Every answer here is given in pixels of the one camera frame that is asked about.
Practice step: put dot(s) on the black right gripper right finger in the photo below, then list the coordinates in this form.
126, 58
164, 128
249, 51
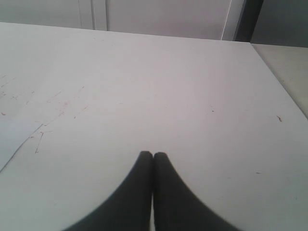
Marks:
176, 208

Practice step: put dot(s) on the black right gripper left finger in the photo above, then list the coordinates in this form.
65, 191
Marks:
128, 208

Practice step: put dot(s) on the white paper sheet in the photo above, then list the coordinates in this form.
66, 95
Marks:
13, 133

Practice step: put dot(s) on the dark vertical post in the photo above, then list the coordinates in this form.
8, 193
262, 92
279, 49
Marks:
248, 20

